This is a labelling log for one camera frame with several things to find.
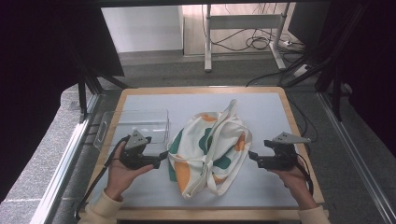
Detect thin black floor cable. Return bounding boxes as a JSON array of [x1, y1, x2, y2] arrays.
[[245, 69, 319, 157]]

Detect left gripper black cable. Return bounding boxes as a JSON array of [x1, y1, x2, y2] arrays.
[[74, 134, 131, 220]]

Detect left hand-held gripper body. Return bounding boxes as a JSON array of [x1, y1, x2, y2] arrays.
[[120, 129, 162, 171]]

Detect pale blue table mat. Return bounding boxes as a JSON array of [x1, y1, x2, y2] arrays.
[[88, 91, 302, 209]]

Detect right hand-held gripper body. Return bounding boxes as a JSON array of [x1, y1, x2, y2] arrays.
[[262, 132, 312, 171]]

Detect black metal stand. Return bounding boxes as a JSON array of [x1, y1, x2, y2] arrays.
[[72, 46, 129, 121], [281, 3, 370, 123]]

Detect tangled black floor cables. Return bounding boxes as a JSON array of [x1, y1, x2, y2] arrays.
[[210, 27, 306, 53]]

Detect person's left hand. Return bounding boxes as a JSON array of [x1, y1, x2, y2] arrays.
[[104, 141, 155, 202]]

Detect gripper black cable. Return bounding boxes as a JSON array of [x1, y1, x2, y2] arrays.
[[74, 134, 131, 220], [294, 161, 315, 197]]

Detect white patterned tote bag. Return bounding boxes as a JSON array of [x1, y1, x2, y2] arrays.
[[167, 98, 253, 200]]

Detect clear plastic box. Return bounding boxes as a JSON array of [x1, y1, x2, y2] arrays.
[[92, 108, 172, 157]]

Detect white power strip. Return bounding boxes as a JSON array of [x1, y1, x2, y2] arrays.
[[292, 63, 313, 78]]

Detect person's right hand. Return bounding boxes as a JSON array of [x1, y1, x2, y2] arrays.
[[269, 155, 319, 211]]

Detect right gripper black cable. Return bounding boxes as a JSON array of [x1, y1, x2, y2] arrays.
[[294, 161, 315, 197]]

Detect black curtain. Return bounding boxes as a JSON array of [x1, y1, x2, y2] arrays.
[[0, 0, 125, 203], [311, 0, 396, 150]]

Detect white panel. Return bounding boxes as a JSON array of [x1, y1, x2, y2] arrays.
[[101, 5, 185, 54]]

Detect aluminium rail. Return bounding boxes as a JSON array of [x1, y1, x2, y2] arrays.
[[29, 92, 101, 224], [317, 91, 396, 224]]

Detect white metal desk frame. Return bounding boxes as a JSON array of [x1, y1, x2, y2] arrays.
[[204, 3, 288, 73]]

